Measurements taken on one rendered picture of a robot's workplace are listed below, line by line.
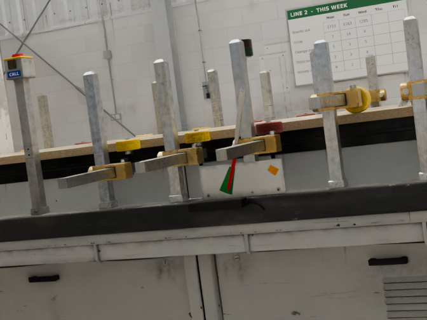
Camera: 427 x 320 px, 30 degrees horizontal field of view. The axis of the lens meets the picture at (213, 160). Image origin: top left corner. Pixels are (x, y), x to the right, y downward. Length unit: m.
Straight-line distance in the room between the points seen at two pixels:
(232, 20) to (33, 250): 7.50
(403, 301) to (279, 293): 0.40
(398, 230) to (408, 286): 0.31
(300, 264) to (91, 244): 0.68
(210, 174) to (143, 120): 8.13
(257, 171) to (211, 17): 7.84
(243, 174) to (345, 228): 0.33
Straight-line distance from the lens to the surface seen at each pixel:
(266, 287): 2.66
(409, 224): 2.28
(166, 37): 10.12
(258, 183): 2.33
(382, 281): 2.56
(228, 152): 2.03
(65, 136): 11.10
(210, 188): 2.38
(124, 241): 2.56
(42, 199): 2.69
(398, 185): 2.21
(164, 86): 2.43
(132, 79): 10.55
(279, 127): 2.39
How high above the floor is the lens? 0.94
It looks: 3 degrees down
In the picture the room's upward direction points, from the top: 7 degrees counter-clockwise
